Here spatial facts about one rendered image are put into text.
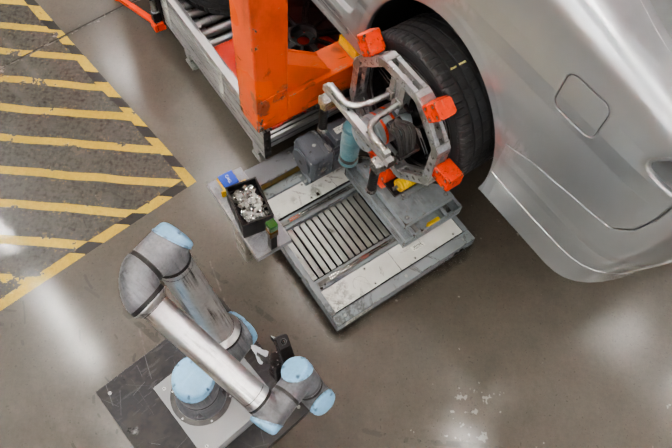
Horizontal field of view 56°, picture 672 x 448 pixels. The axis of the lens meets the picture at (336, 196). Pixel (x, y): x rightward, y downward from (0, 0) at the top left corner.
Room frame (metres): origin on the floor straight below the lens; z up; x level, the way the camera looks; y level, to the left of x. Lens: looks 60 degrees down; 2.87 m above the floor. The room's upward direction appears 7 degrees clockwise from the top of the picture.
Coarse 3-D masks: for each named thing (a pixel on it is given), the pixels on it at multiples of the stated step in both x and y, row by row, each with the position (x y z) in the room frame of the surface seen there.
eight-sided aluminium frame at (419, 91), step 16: (368, 64) 1.67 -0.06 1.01; (384, 64) 1.60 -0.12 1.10; (400, 64) 1.60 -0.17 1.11; (352, 80) 1.73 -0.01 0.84; (400, 80) 1.53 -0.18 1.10; (416, 80) 1.53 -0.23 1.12; (352, 96) 1.71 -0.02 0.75; (416, 96) 1.46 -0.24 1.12; (432, 96) 1.47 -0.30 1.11; (368, 112) 1.69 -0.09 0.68; (432, 128) 1.39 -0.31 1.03; (432, 144) 1.36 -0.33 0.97; (448, 144) 1.37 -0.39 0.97; (432, 160) 1.34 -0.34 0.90; (400, 176) 1.43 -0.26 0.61; (416, 176) 1.37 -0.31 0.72
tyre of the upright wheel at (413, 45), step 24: (408, 24) 1.80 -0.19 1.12; (432, 24) 1.77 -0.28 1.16; (408, 48) 1.64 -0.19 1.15; (432, 48) 1.63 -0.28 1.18; (456, 48) 1.65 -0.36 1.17; (432, 72) 1.54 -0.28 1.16; (456, 72) 1.55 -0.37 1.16; (456, 96) 1.47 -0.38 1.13; (480, 96) 1.50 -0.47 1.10; (456, 120) 1.41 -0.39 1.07; (480, 120) 1.45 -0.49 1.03; (456, 144) 1.38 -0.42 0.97; (480, 144) 1.40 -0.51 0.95
